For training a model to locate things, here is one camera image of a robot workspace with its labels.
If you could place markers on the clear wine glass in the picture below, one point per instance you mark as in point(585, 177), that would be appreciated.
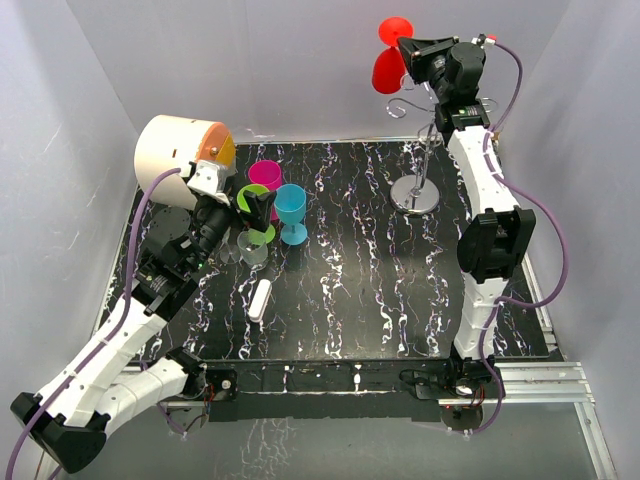
point(253, 248)

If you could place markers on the small white bar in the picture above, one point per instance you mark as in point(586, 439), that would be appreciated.
point(260, 300)

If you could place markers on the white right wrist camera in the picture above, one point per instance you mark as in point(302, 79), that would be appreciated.
point(484, 41)

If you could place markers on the clear champagne flute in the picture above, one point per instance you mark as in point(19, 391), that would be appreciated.
point(228, 253)

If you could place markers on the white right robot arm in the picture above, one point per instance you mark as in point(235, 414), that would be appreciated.
point(494, 243)

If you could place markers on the blue wine glass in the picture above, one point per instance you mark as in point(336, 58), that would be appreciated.
point(291, 206)

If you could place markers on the white orange cylinder drum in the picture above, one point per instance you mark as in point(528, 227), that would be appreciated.
point(171, 142)

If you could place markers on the chrome wine glass rack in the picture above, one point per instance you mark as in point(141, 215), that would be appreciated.
point(415, 194)

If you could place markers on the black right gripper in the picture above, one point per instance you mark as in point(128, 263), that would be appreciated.
point(417, 58)

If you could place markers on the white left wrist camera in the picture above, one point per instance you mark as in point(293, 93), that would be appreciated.
point(210, 179)

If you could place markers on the red wine glass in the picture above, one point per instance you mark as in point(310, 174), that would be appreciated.
point(389, 68)

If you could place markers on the black front base bar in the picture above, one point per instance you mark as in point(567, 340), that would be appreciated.
point(419, 389)

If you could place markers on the pink wine glass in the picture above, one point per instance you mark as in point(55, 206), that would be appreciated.
point(266, 173)

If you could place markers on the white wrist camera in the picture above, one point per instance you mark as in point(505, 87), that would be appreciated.
point(484, 41)
point(210, 179)

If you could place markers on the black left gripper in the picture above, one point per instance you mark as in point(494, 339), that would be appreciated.
point(259, 203)

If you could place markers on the green wine glass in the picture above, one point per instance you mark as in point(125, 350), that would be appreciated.
point(256, 209)

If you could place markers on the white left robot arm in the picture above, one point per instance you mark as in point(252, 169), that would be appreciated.
point(72, 416)

